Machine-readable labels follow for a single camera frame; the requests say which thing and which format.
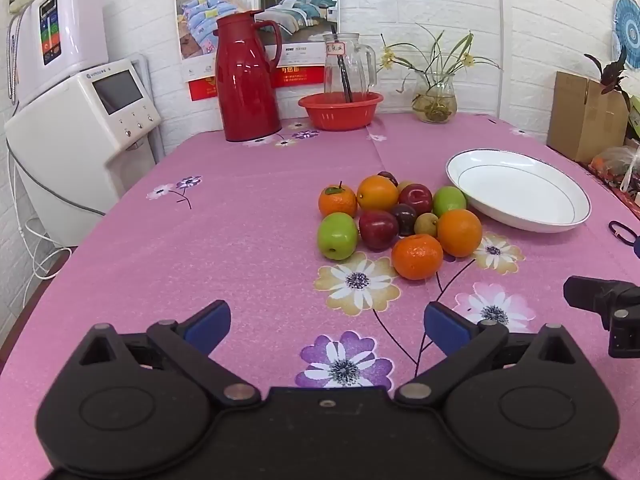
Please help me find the black hair tie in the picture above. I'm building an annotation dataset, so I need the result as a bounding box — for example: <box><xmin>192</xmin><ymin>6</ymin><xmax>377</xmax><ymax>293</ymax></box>
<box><xmin>608</xmin><ymin>220</ymin><xmax>640</xmax><ymax>242</ymax></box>

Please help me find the cardboard box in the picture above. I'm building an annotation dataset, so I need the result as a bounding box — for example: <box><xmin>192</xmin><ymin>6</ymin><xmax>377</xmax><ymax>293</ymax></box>
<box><xmin>546</xmin><ymin>71</ymin><xmax>630</xmax><ymax>164</ymax></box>

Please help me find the glass vase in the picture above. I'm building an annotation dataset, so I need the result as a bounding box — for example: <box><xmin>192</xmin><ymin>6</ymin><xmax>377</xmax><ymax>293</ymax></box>
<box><xmin>412</xmin><ymin>71</ymin><xmax>458</xmax><ymax>124</ymax></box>

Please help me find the white plate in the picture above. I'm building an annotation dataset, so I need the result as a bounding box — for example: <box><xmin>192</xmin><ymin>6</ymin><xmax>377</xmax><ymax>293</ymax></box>
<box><xmin>446</xmin><ymin>148</ymin><xmax>592</xmax><ymax>233</ymax></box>

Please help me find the grey cable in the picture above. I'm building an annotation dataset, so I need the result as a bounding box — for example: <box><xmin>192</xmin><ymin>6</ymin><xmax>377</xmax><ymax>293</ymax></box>
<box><xmin>6</xmin><ymin>137</ymin><xmax>107</xmax><ymax>213</ymax></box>

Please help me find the green apple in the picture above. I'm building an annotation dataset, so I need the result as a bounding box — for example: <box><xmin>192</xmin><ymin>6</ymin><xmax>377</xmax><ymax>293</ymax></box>
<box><xmin>317</xmin><ymin>212</ymin><xmax>359</xmax><ymax>261</ymax></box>
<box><xmin>432</xmin><ymin>186</ymin><xmax>468</xmax><ymax>218</ymax></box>

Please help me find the white cable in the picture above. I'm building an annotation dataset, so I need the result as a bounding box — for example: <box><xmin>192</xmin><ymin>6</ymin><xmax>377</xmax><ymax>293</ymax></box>
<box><xmin>14</xmin><ymin>157</ymin><xmax>72</xmax><ymax>281</ymax></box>

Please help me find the clear plastic bag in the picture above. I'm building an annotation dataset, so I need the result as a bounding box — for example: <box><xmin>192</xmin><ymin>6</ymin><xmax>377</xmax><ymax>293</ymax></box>
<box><xmin>589</xmin><ymin>145</ymin><xmax>640</xmax><ymax>192</ymax></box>

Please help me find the glass pitcher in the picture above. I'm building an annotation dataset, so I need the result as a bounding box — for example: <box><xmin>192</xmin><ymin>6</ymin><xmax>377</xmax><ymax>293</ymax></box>
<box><xmin>322</xmin><ymin>32</ymin><xmax>378</xmax><ymax>103</ymax></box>

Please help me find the brown kiwi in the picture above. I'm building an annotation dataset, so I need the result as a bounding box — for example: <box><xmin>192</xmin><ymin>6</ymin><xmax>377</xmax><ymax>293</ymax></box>
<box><xmin>414</xmin><ymin>213</ymin><xmax>440</xmax><ymax>239</ymax></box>

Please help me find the white wall conduit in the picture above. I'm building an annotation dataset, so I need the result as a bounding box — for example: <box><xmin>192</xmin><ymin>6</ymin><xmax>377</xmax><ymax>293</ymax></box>
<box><xmin>495</xmin><ymin>0</ymin><xmax>505</xmax><ymax>117</ymax></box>

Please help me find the wall poster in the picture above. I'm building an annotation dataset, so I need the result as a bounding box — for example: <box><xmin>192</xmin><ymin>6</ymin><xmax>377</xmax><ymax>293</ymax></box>
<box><xmin>172</xmin><ymin>0</ymin><xmax>341</xmax><ymax>103</ymax></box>

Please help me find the black stick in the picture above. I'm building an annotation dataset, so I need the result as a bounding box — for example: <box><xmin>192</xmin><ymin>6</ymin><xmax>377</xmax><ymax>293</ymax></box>
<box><xmin>331</xmin><ymin>25</ymin><xmax>354</xmax><ymax>103</ymax></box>

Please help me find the tangerine with green leaf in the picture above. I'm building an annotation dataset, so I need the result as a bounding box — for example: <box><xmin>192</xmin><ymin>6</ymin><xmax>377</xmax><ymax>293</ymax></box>
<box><xmin>318</xmin><ymin>181</ymin><xmax>358</xmax><ymax>219</ymax></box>

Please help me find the white appliance with screen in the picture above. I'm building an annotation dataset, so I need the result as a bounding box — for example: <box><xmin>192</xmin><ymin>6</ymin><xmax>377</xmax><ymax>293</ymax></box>
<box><xmin>5</xmin><ymin>57</ymin><xmax>163</xmax><ymax>247</ymax></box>

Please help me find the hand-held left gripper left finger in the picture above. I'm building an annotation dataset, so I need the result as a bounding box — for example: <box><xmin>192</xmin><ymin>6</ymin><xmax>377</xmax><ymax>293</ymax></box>
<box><xmin>75</xmin><ymin>300</ymin><xmax>262</xmax><ymax>407</ymax></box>

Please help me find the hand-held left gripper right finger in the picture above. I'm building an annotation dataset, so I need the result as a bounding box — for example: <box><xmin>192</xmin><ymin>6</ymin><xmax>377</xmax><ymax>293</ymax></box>
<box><xmin>394</xmin><ymin>301</ymin><xmax>583</xmax><ymax>407</ymax></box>

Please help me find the dark red leafed plant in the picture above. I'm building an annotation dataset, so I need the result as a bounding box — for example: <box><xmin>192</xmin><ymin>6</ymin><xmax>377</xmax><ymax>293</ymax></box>
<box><xmin>584</xmin><ymin>47</ymin><xmax>632</xmax><ymax>111</ymax></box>

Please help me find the round blue wall decoration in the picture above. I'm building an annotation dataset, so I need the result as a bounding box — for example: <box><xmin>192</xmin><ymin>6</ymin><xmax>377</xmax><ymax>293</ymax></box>
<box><xmin>612</xmin><ymin>0</ymin><xmax>640</xmax><ymax>70</ymax></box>

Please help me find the yellow-flowered plant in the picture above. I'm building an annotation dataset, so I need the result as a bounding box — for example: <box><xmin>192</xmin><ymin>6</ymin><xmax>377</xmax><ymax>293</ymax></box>
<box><xmin>380</xmin><ymin>24</ymin><xmax>502</xmax><ymax>122</ymax></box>

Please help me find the pink floral tablecloth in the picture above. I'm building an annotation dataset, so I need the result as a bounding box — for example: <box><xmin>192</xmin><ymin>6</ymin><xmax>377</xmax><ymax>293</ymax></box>
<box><xmin>0</xmin><ymin>112</ymin><xmax>640</xmax><ymax>480</ymax></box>

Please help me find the white water purifier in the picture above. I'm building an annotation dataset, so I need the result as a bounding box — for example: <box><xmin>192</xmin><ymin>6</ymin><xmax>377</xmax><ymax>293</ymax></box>
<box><xmin>7</xmin><ymin>0</ymin><xmax>110</xmax><ymax>108</ymax></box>

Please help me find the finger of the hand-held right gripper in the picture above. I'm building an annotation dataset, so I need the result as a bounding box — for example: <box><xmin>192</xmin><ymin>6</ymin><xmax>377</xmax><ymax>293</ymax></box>
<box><xmin>563</xmin><ymin>275</ymin><xmax>640</xmax><ymax>359</ymax></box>

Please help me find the orange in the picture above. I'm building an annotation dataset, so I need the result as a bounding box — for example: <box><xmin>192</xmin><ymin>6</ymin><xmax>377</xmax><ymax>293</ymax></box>
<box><xmin>356</xmin><ymin>174</ymin><xmax>399</xmax><ymax>213</ymax></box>
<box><xmin>437</xmin><ymin>208</ymin><xmax>483</xmax><ymax>258</ymax></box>

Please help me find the red thermos jug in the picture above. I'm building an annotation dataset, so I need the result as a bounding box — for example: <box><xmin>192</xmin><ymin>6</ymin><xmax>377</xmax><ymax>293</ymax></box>
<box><xmin>212</xmin><ymin>11</ymin><xmax>284</xmax><ymax>143</ymax></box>

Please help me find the red apple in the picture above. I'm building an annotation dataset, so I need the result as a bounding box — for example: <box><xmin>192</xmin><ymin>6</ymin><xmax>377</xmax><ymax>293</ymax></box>
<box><xmin>358</xmin><ymin>209</ymin><xmax>400</xmax><ymax>253</ymax></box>
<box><xmin>398</xmin><ymin>183</ymin><xmax>434</xmax><ymax>216</ymax></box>

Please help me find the red plastic basin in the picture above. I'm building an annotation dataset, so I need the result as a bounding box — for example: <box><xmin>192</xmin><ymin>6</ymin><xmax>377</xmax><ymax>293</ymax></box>
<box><xmin>298</xmin><ymin>91</ymin><xmax>384</xmax><ymax>132</ymax></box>

